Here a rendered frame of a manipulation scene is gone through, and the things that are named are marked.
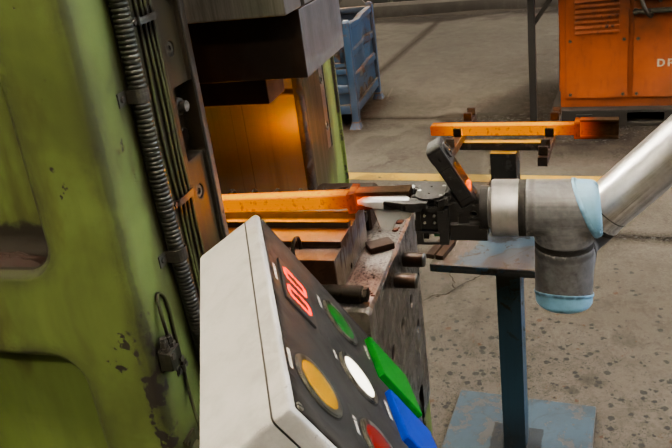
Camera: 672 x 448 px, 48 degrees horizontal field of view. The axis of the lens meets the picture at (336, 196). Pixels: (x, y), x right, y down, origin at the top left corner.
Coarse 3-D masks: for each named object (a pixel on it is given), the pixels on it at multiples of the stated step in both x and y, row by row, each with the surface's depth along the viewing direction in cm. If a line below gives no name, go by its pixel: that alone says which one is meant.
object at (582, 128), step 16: (432, 128) 179; (448, 128) 178; (464, 128) 176; (480, 128) 175; (496, 128) 174; (512, 128) 172; (528, 128) 171; (544, 128) 170; (560, 128) 168; (576, 128) 166; (592, 128) 167; (608, 128) 166
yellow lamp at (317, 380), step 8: (304, 360) 58; (304, 368) 56; (312, 368) 58; (312, 376) 56; (320, 376) 58; (312, 384) 55; (320, 384) 57; (328, 384) 59; (320, 392) 55; (328, 392) 57; (328, 400) 56; (336, 400) 58; (336, 408) 57
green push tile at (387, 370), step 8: (368, 344) 83; (376, 344) 84; (376, 352) 81; (384, 352) 85; (376, 360) 80; (384, 360) 82; (376, 368) 79; (384, 368) 79; (392, 368) 83; (384, 376) 78; (392, 376) 80; (400, 376) 84; (392, 384) 78; (400, 384) 81; (408, 384) 85; (400, 392) 79; (408, 392) 82; (408, 400) 79; (416, 400) 82; (416, 408) 80; (416, 416) 80
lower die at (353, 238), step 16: (240, 224) 129; (272, 224) 128; (288, 224) 127; (304, 224) 126; (320, 224) 125; (336, 224) 124; (352, 224) 126; (288, 240) 122; (304, 240) 122; (320, 240) 121; (336, 240) 120; (352, 240) 126; (304, 256) 118; (320, 256) 118; (336, 256) 117; (352, 256) 126; (320, 272) 117; (336, 272) 117
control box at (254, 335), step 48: (240, 240) 77; (240, 288) 68; (240, 336) 61; (288, 336) 59; (336, 336) 73; (240, 384) 55; (288, 384) 52; (336, 384) 62; (384, 384) 78; (240, 432) 51; (288, 432) 50; (336, 432) 54; (384, 432) 65
